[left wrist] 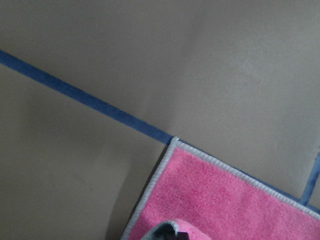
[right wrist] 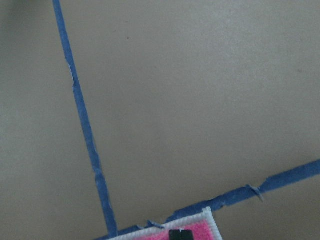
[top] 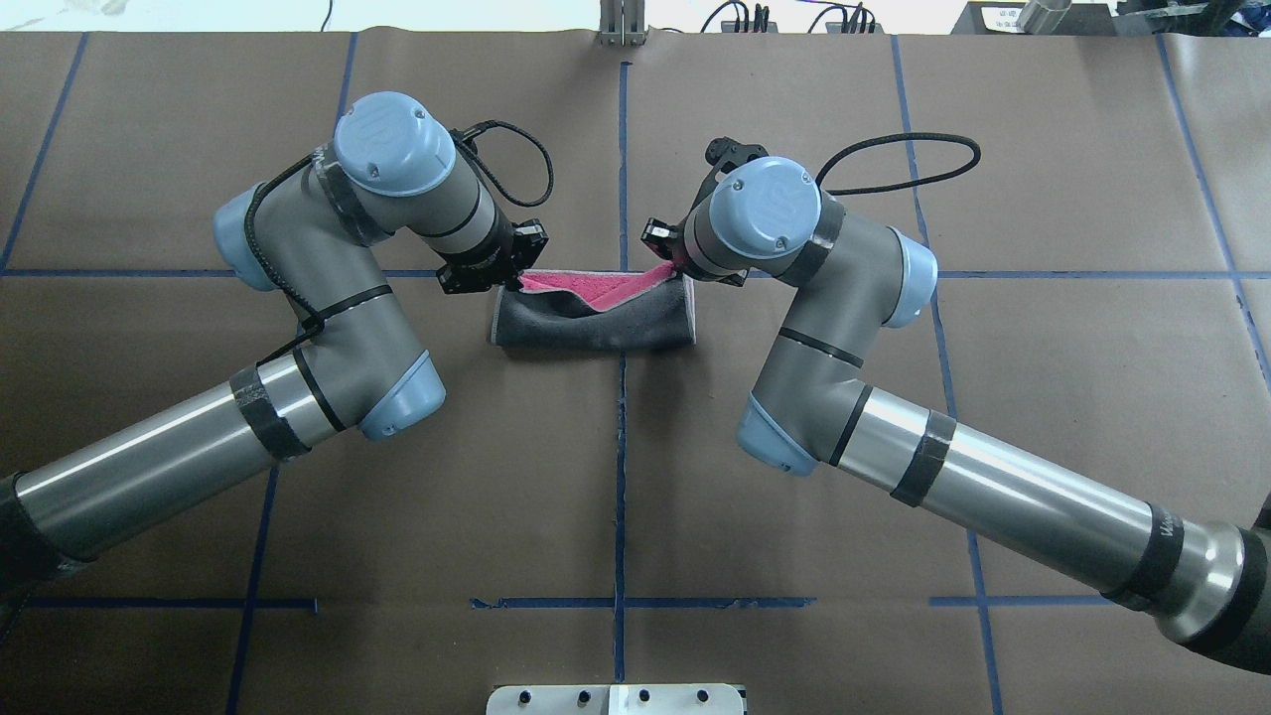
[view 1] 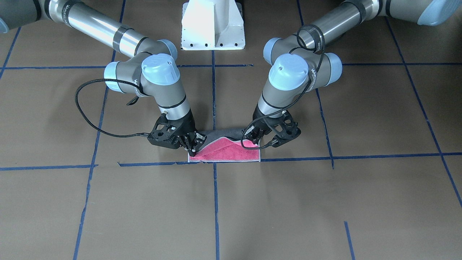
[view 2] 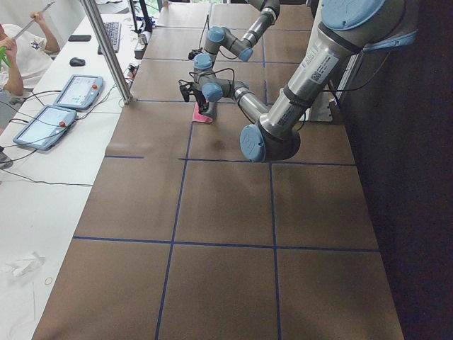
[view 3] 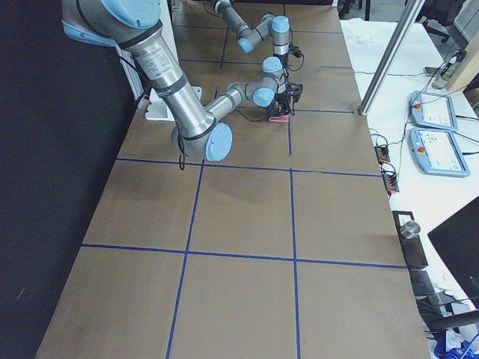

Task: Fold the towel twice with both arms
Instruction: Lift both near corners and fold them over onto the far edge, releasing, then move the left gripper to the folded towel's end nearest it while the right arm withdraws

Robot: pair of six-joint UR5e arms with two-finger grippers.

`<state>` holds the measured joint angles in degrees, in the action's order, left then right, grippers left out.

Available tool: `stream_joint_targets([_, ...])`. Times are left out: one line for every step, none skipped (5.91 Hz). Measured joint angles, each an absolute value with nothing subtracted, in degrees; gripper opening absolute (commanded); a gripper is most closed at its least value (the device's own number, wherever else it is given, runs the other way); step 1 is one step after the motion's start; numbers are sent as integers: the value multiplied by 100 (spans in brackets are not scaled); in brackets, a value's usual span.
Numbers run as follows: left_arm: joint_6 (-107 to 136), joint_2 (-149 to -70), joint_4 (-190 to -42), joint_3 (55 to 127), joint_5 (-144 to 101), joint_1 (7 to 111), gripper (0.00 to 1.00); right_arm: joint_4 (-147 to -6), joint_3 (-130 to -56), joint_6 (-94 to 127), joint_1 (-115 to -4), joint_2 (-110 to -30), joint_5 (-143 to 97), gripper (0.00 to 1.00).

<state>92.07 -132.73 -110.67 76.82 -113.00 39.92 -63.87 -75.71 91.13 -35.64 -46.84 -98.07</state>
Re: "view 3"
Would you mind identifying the metal cylinder can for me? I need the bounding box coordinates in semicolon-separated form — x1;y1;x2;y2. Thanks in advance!
400;221;421;239

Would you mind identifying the aluminium frame post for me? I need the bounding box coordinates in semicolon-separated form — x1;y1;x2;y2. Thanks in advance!
359;0;425;116

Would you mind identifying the teach pendant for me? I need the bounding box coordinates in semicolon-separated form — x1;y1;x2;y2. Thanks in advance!
409;127;470;178
409;90;458;132

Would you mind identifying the dark tray at table edge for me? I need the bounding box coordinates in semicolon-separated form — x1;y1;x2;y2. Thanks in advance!
392;211;428;270

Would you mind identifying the right black connector box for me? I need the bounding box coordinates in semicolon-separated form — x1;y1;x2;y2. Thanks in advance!
381;170;400;195

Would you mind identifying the black monitor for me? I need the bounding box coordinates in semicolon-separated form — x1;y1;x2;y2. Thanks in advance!
428;197;478;307

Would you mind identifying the upper teach pendant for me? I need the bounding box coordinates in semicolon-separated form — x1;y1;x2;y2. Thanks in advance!
409;90;458;132

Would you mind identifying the black connector box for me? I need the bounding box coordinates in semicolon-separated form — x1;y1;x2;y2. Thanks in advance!
374;144;391;165
381;170;400;195

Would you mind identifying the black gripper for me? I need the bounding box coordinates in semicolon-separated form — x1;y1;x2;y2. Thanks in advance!
288;44;302;58
269;84;302;117

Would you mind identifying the left black connector box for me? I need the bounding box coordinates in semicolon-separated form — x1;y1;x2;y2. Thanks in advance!
374;144;391;165

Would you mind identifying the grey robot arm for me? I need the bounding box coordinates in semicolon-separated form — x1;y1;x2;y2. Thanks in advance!
61;0;303;162
211;0;304;61

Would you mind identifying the pink towel with grey back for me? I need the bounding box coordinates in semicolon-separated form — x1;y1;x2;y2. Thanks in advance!
269;114;289;123

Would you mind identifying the lower teach pendant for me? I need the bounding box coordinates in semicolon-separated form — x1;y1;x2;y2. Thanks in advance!
409;127;470;178

